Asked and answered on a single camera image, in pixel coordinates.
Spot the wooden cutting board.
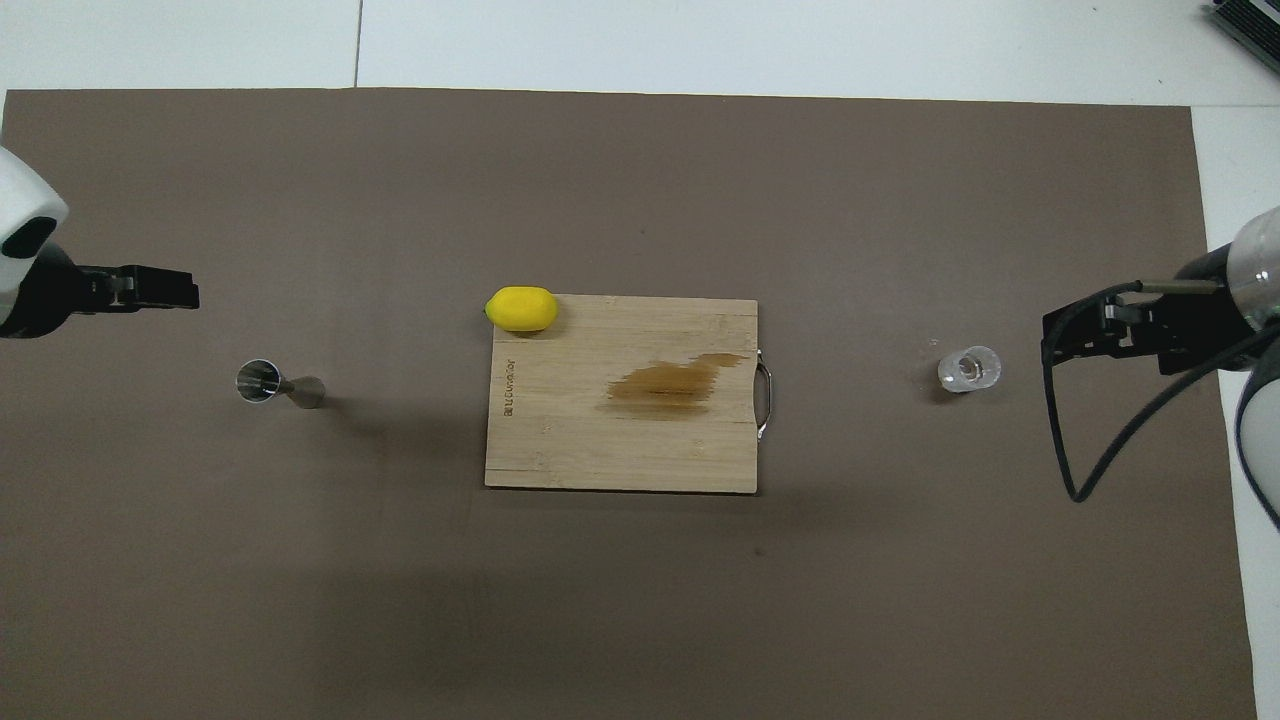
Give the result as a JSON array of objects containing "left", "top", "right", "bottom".
[{"left": 485, "top": 293, "right": 774, "bottom": 494}]

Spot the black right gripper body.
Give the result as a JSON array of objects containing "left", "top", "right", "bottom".
[{"left": 1160, "top": 252, "right": 1251, "bottom": 377}]

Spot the yellow lemon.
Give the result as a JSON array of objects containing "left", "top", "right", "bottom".
[{"left": 485, "top": 286, "right": 559, "bottom": 333}]

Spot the grey ribbed device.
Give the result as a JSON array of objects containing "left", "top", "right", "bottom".
[{"left": 1203, "top": 0, "right": 1280, "bottom": 63}]

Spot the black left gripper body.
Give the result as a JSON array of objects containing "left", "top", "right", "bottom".
[{"left": 8, "top": 245, "right": 91, "bottom": 338}]

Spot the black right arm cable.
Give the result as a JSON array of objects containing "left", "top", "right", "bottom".
[{"left": 1042, "top": 282, "right": 1280, "bottom": 503}]

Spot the brown table mat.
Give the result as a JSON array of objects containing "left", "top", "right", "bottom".
[{"left": 0, "top": 88, "right": 1259, "bottom": 720}]

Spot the clear glass cup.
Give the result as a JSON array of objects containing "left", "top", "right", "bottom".
[{"left": 937, "top": 346, "right": 1003, "bottom": 394}]

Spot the steel double jigger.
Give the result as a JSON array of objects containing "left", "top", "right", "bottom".
[{"left": 236, "top": 359, "right": 327, "bottom": 410}]

